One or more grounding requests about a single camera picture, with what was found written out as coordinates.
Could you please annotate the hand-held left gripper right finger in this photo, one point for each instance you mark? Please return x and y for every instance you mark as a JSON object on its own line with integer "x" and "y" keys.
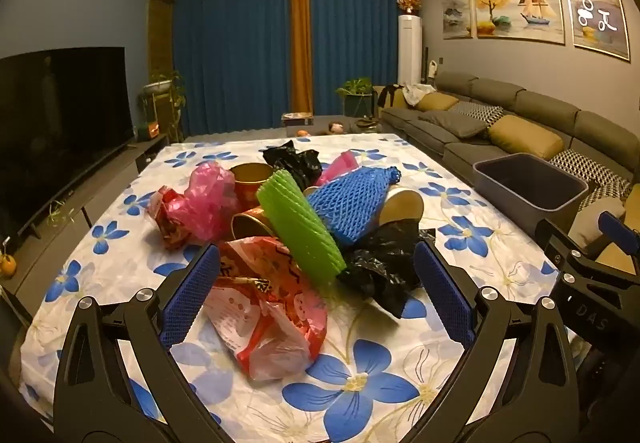
{"x": 442, "y": 293}

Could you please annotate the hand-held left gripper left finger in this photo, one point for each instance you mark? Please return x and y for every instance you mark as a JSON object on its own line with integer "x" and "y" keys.
{"x": 192, "y": 293}

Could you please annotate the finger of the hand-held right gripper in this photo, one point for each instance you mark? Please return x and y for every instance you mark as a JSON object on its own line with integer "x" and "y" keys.
{"x": 557, "y": 245}
{"x": 617, "y": 229}

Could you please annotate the grey plastic bin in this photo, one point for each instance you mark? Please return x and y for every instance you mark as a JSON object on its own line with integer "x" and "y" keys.
{"x": 525, "y": 203}

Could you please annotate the black plastic bag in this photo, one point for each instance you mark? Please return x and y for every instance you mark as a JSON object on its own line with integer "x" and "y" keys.
{"x": 385, "y": 268}
{"x": 295, "y": 160}

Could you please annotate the red white plastic bag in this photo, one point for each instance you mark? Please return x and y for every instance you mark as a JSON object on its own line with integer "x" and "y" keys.
{"x": 265, "y": 308}

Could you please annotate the red printed plastic bag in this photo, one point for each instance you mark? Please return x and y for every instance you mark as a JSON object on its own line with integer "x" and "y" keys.
{"x": 167, "y": 223}

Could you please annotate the red gold paper cup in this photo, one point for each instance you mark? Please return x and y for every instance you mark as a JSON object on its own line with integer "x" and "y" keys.
{"x": 250, "y": 223}

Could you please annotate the pink plastic bag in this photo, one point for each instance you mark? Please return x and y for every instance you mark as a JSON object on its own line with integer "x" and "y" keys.
{"x": 340, "y": 165}
{"x": 210, "y": 203}

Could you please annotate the white orange paper cup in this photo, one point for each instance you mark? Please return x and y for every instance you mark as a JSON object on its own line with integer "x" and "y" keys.
{"x": 402, "y": 208}

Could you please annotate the green foam net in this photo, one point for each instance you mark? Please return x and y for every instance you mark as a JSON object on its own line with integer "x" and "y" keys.
{"x": 295, "y": 228}

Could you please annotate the blue foam net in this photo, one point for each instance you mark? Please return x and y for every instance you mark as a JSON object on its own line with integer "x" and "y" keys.
{"x": 350, "y": 208}

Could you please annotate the red gold paper bowl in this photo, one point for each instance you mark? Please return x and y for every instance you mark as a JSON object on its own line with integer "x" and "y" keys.
{"x": 250, "y": 178}

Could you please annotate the beige cushion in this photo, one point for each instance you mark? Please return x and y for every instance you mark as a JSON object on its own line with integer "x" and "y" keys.
{"x": 592, "y": 223}

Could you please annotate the houndstooth cushion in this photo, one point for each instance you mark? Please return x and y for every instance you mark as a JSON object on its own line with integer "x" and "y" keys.
{"x": 480, "y": 112}
{"x": 585, "y": 168}

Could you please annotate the large yellow cushion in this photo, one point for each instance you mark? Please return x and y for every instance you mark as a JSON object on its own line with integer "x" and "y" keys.
{"x": 525, "y": 137}

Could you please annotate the white blue floral tablecloth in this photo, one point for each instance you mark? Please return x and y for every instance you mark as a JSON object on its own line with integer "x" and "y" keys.
{"x": 360, "y": 383}

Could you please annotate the grey television cabinet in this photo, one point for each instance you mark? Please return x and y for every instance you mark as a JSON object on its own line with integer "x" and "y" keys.
{"x": 100, "y": 193}

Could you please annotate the grey sectional sofa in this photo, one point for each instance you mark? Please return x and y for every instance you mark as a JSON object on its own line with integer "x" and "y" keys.
{"x": 540, "y": 105}

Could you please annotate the grey cushion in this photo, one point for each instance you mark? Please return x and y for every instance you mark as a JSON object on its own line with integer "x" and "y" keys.
{"x": 452, "y": 125}

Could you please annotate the small orange box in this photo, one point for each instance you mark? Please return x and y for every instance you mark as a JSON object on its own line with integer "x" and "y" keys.
{"x": 149, "y": 130}

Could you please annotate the small orange fruit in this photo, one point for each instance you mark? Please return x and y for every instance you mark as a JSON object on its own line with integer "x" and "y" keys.
{"x": 8, "y": 265}

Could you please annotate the small yellow cushion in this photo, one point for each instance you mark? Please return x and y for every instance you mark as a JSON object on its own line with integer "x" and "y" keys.
{"x": 436, "y": 102}

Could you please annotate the dark coffee table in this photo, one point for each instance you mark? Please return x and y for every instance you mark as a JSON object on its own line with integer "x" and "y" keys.
{"x": 350, "y": 123}

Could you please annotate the orange round ornament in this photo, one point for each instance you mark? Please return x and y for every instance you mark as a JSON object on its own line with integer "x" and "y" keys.
{"x": 303, "y": 133}

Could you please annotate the pink round ornament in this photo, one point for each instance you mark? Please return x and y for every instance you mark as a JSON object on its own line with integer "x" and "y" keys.
{"x": 336, "y": 127}

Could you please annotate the white cloth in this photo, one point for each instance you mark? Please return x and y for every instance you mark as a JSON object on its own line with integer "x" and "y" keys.
{"x": 417, "y": 94}

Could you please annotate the flat printed box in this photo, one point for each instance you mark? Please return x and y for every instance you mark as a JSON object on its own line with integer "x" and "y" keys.
{"x": 297, "y": 118}

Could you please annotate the potted plant white pot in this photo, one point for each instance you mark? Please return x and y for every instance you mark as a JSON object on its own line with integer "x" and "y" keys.
{"x": 162, "y": 90}

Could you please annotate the black television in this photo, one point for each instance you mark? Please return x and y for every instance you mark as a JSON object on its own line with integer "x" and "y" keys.
{"x": 55, "y": 133}

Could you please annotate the small white appliance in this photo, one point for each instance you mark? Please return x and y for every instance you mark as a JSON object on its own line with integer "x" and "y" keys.
{"x": 430, "y": 69}

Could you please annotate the potted plant dark pot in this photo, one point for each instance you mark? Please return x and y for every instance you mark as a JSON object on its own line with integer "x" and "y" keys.
{"x": 356, "y": 93}

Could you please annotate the purple grey sky painting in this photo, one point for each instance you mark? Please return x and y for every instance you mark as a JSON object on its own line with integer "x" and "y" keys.
{"x": 595, "y": 8}

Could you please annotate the brown wooden screen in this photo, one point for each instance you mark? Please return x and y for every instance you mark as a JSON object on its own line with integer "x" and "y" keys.
{"x": 161, "y": 53}

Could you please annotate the blue curtain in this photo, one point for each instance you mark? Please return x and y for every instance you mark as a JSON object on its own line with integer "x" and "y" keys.
{"x": 355, "y": 43}
{"x": 230, "y": 53}

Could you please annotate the white standing air conditioner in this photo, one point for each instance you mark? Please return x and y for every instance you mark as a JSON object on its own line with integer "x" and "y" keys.
{"x": 410, "y": 50}

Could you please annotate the sailboat and tree painting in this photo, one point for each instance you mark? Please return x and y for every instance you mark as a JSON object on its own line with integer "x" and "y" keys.
{"x": 520, "y": 3}

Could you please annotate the small misty landscape painting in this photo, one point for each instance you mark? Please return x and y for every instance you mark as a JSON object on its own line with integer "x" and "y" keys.
{"x": 456, "y": 10}

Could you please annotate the orange curtain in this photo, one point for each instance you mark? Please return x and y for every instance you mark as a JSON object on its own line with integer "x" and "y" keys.
{"x": 301, "y": 38}

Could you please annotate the orange flower arrangement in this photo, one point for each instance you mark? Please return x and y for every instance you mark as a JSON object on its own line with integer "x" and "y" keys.
{"x": 408, "y": 2}

